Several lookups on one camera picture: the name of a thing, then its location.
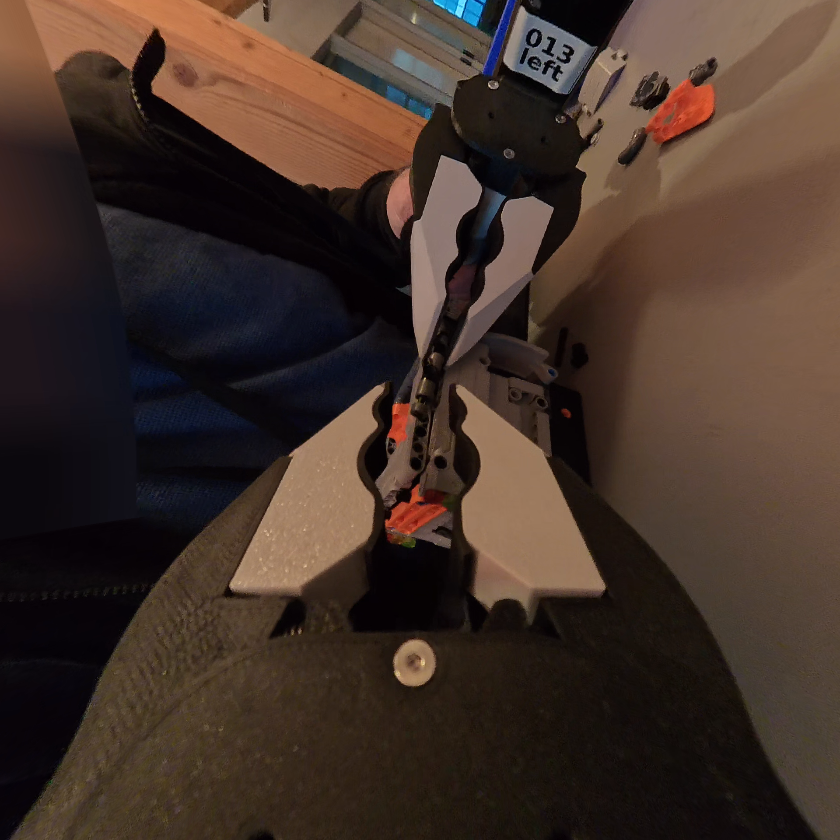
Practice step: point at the small grey toy part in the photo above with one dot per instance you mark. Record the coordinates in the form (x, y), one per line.
(604, 79)

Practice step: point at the person's blue trousers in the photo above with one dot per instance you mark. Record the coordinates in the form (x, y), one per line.
(223, 355)

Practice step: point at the wooden beam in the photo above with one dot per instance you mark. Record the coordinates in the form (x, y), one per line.
(263, 92)

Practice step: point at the small dark toy part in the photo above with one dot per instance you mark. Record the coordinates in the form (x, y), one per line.
(704, 68)
(650, 89)
(630, 147)

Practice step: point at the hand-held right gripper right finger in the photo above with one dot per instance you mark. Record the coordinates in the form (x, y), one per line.
(532, 525)

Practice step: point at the grey toy brick model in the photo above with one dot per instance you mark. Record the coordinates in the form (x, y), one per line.
(505, 381)

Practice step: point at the person's left hand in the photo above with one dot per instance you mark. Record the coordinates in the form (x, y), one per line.
(398, 210)

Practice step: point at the small orange toy part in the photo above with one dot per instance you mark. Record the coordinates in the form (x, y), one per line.
(683, 112)

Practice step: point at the person's left forearm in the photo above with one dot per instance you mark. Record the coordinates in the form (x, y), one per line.
(355, 223)

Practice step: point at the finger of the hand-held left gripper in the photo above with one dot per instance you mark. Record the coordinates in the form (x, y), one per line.
(440, 236)
(519, 250)

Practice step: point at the small black pin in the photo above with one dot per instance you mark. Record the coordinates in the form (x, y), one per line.
(578, 356)

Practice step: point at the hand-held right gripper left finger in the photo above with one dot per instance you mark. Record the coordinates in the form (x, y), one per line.
(309, 525)

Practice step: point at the person's black jacket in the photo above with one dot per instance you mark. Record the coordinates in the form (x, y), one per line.
(197, 171)

